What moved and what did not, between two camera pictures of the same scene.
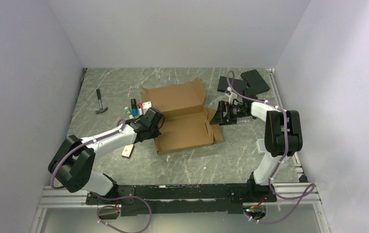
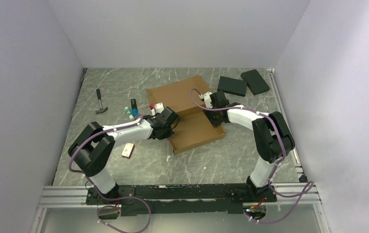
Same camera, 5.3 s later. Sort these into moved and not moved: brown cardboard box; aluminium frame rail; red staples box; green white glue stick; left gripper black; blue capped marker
Moved: left gripper black; brown cardboard box
Not moved: green white glue stick; red staples box; blue capped marker; aluminium frame rail
